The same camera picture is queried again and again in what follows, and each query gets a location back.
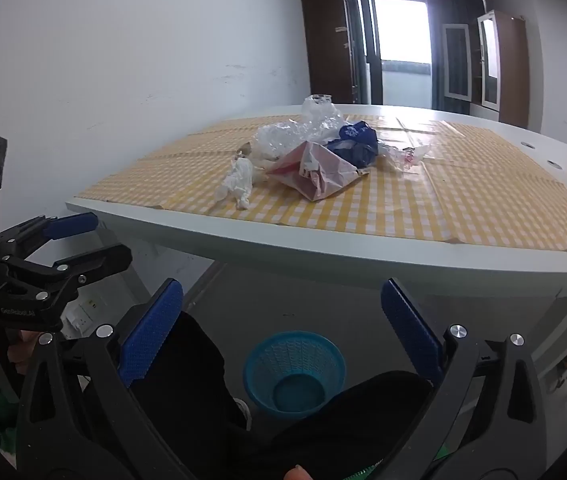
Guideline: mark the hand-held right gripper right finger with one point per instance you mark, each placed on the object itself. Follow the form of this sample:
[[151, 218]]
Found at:
[[411, 332]]

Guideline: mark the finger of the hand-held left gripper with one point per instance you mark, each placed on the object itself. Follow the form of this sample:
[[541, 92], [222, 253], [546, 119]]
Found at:
[[108, 260], [71, 225]]

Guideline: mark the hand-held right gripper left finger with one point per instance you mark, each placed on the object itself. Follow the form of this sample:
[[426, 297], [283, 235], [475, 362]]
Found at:
[[151, 332]]

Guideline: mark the blue plastic basket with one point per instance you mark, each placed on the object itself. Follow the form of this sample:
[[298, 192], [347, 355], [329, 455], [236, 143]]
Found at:
[[263, 370]]

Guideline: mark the person's right hand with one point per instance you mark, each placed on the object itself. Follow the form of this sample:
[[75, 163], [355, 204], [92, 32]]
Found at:
[[297, 474]]

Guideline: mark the person's left leg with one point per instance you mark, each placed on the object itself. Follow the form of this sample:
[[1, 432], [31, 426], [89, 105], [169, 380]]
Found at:
[[188, 385]]

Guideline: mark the person's leg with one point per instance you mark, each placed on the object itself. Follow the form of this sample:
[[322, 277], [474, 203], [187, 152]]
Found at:
[[188, 385], [353, 425]]

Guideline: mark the person's right leg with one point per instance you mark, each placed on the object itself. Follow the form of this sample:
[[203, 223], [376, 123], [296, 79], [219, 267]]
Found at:
[[353, 425]]

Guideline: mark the white table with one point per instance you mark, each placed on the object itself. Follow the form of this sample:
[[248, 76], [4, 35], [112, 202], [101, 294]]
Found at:
[[313, 265]]

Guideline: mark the white left shoe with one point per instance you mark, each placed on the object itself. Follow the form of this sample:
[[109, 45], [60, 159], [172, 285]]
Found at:
[[243, 412]]

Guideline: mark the yellow checkered tablecloth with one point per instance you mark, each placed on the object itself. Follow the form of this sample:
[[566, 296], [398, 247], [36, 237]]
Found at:
[[413, 210]]

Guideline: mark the crumpled white tissue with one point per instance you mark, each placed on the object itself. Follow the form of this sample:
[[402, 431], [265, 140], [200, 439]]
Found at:
[[238, 180]]

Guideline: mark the small clear wrapper red print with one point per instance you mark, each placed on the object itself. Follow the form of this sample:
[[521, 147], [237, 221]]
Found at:
[[411, 157]]

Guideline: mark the pink and white paper bag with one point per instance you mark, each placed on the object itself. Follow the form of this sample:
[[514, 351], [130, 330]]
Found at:
[[313, 180]]

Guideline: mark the blue plastic bag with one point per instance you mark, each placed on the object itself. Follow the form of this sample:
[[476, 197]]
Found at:
[[358, 140]]

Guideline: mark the cloudy crumpled plastic bag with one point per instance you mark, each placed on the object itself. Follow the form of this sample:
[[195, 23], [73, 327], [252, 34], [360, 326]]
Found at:
[[283, 142]]

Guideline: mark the round table grommet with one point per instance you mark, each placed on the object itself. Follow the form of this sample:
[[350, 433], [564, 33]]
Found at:
[[528, 145], [554, 164]]

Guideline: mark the white framed glass door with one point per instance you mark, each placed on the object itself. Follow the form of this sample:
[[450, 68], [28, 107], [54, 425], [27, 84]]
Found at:
[[456, 62]]

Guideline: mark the brown cabinet with glass door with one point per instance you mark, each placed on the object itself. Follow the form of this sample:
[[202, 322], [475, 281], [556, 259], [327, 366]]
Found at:
[[511, 70]]

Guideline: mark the dark brown wardrobe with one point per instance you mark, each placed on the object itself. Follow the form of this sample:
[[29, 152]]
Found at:
[[323, 45]]

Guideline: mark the balcony window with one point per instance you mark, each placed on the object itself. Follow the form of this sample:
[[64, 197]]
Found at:
[[401, 25]]

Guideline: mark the dark curtain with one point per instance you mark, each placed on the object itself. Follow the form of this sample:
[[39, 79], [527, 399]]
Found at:
[[436, 10]]

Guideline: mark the white wall socket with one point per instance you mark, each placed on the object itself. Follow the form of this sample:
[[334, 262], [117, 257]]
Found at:
[[86, 310]]

